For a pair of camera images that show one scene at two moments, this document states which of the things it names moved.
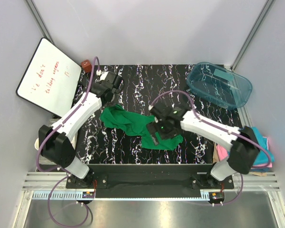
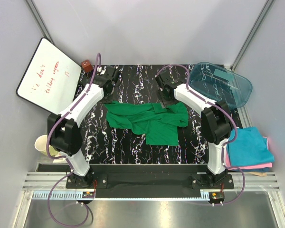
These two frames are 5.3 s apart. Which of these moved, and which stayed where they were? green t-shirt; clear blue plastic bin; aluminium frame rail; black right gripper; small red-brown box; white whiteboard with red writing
Moved: green t-shirt; black right gripper
Stayed: small red-brown box; clear blue plastic bin; aluminium frame rail; white whiteboard with red writing
